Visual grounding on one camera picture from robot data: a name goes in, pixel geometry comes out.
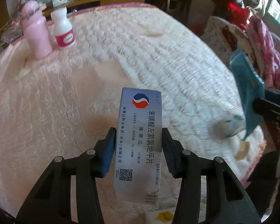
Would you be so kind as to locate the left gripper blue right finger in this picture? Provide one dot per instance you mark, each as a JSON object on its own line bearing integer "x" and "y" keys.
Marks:
{"x": 171, "y": 150}

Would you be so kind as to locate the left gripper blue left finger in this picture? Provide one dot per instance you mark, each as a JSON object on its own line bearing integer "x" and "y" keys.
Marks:
{"x": 107, "y": 151}

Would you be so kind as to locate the teal plastic bag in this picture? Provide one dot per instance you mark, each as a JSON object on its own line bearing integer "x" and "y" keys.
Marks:
{"x": 250, "y": 87}

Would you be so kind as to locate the blue white medicine box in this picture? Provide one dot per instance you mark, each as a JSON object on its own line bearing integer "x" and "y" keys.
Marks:
{"x": 137, "y": 168}

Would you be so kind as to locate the pink patterned clothing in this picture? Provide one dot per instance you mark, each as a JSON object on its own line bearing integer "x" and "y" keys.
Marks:
{"x": 267, "y": 56}

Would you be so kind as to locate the red cushion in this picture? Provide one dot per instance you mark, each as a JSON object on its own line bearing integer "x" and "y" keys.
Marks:
{"x": 238, "y": 15}

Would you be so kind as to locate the white pill bottle pink label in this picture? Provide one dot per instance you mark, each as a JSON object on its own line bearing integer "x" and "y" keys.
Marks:
{"x": 63, "y": 30}

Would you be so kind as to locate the pink water bottle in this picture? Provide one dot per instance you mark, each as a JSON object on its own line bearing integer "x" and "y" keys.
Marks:
{"x": 36, "y": 30}

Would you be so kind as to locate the wooden sideboard cabinet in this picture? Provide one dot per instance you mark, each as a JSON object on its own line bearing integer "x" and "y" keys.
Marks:
{"x": 95, "y": 0}

